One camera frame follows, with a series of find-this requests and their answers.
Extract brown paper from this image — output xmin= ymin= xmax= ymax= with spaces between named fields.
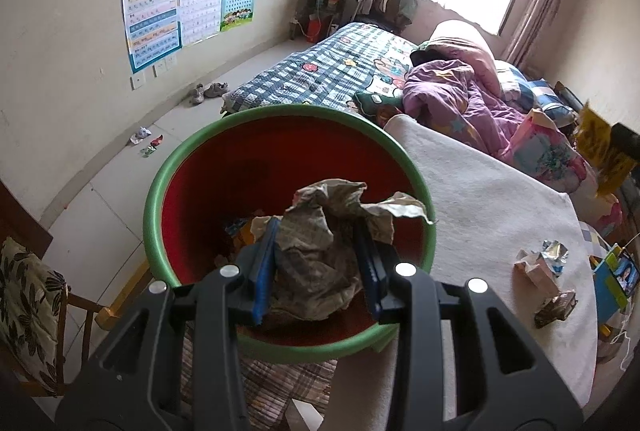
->
xmin=250 ymin=179 xmax=435 ymax=323

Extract dark clothes on windowsill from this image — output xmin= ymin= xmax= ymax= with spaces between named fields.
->
xmin=381 ymin=0 xmax=420 ymax=32

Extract pink pillow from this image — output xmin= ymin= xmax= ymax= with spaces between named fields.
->
xmin=424 ymin=20 xmax=502 ymax=98

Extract red basin with green rim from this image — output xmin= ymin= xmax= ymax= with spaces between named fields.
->
xmin=143 ymin=105 xmax=437 ymax=364

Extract plaid cloth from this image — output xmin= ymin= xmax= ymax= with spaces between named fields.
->
xmin=179 ymin=325 xmax=342 ymax=431

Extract dark green cushion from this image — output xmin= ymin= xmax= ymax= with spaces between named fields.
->
xmin=354 ymin=90 xmax=403 ymax=118

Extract purple quilt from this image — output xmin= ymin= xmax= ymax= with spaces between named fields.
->
xmin=402 ymin=59 xmax=532 ymax=158

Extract blue plaid pillow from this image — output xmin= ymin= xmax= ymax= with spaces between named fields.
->
xmin=497 ymin=60 xmax=577 ymax=128

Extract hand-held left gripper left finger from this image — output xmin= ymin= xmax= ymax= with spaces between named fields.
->
xmin=55 ymin=218 xmax=281 ymax=431

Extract yellow snack wrapper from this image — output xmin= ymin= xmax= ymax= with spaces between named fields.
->
xmin=574 ymin=100 xmax=632 ymax=198

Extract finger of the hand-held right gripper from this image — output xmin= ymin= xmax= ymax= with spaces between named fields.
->
xmin=611 ymin=122 xmax=640 ymax=184

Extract white table cloth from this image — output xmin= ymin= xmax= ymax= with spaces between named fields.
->
xmin=335 ymin=113 xmax=598 ymax=431

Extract brown crumpled wrapper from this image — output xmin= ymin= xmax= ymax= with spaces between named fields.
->
xmin=533 ymin=289 xmax=579 ymax=330

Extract blue and green box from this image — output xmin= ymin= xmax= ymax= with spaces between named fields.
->
xmin=591 ymin=245 xmax=640 ymax=328

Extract pink printed blanket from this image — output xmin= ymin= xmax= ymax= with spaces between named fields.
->
xmin=502 ymin=110 xmax=626 ymax=239

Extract blue checkered bed quilt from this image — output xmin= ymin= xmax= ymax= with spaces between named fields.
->
xmin=222 ymin=22 xmax=422 ymax=122

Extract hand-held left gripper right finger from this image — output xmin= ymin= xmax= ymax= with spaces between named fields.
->
xmin=356 ymin=223 xmax=583 ymax=431

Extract blue striped wall poster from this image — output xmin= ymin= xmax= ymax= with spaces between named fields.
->
xmin=121 ymin=0 xmax=183 ymax=74

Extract wooden chair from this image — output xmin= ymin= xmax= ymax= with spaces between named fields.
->
xmin=0 ymin=191 xmax=153 ymax=398

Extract floral seat cushion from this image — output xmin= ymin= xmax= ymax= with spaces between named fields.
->
xmin=0 ymin=237 xmax=69 ymax=398

